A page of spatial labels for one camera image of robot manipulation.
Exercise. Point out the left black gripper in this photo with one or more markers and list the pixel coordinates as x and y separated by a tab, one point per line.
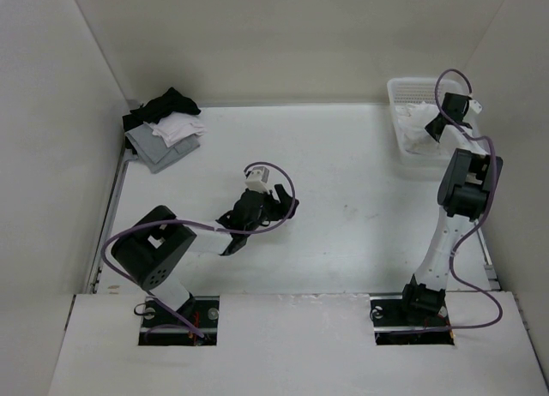
279	211

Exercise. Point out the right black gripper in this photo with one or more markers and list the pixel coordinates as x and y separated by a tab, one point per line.
431	124

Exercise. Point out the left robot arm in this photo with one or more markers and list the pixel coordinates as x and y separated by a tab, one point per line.
150	255

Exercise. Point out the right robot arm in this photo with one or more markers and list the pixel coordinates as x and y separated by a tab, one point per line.
465	196

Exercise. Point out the white tank tops in basket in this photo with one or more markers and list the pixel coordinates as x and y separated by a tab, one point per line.
412	120

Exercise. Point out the grey folded tank top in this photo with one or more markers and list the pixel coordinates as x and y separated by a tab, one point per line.
154	153

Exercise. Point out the black folded tank top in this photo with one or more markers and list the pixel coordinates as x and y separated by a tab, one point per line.
172	101

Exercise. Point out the white plastic basket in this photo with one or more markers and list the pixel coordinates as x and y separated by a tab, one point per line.
417	90

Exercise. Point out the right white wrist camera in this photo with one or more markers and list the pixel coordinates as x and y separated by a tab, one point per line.
475	106

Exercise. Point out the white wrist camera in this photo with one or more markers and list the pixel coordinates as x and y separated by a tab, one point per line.
256	179
475	106

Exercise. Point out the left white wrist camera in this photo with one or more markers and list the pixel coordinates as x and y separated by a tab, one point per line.
256	179

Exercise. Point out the metal table frame rail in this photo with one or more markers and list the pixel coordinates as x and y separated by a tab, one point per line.
102	156

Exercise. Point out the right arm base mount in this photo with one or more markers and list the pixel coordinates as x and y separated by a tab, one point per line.
393	325

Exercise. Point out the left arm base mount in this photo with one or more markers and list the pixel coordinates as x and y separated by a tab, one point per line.
158	327

